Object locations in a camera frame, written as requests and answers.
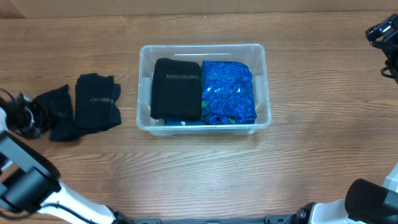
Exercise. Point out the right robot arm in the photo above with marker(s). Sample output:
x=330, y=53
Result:
x=365, y=202

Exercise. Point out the clear plastic storage bin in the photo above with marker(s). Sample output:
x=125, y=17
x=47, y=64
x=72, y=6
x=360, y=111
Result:
x=252, y=55

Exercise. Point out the dark blue denim cloth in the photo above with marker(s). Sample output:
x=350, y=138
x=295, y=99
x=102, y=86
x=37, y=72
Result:
x=180, y=122

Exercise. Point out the black cloth with tape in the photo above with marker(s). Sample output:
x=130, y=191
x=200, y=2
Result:
x=95, y=103

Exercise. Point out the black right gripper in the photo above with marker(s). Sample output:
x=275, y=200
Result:
x=377, y=35

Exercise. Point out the blue sparkly cloth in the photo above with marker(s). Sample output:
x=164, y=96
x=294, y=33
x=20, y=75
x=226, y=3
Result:
x=228, y=96

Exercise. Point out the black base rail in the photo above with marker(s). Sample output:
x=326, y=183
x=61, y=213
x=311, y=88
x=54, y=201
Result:
x=268, y=219

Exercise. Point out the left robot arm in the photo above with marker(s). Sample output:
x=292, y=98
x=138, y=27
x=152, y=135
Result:
x=35, y=186

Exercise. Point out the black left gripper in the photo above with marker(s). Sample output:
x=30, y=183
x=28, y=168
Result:
x=23, y=116

